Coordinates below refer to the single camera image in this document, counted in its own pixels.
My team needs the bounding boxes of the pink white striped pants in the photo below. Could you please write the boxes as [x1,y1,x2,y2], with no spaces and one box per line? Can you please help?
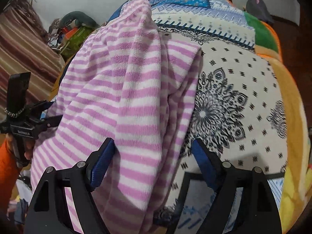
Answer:
[30,0,204,234]

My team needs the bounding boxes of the beaded metal chain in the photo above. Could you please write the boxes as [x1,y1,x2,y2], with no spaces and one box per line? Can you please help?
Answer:
[4,107,27,118]

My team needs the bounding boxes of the yellow green fleece blanket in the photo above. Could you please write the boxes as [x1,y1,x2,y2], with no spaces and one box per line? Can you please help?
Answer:
[244,12,310,234]

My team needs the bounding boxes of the blue white patchwork blanket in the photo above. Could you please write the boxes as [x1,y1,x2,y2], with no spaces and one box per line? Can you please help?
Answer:
[107,0,288,234]

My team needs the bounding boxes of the orange box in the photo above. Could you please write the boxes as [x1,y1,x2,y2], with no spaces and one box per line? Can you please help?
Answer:
[65,28,81,39]

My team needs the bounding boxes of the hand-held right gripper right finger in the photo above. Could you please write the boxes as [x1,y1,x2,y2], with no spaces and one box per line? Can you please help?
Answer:
[168,138,283,234]

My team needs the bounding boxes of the person's left hand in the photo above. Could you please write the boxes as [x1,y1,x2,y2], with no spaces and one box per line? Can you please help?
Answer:
[6,133,35,162]

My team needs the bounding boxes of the green bag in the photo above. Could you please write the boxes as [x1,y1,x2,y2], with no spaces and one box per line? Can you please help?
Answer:
[60,26,99,59]

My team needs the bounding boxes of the brown striped curtain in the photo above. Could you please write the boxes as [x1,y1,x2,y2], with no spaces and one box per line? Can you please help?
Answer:
[0,0,65,108]

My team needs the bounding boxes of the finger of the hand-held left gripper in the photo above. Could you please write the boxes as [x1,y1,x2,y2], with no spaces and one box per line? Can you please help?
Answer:
[41,115,64,128]
[32,100,54,114]

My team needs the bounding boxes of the dark teal cushion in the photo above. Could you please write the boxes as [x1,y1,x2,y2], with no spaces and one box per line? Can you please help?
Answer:
[60,11,99,28]

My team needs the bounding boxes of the dark grey cloth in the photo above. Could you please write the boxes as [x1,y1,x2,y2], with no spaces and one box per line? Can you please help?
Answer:
[245,0,275,23]

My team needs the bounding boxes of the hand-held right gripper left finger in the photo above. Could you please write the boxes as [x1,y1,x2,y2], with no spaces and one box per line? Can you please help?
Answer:
[27,138,115,234]

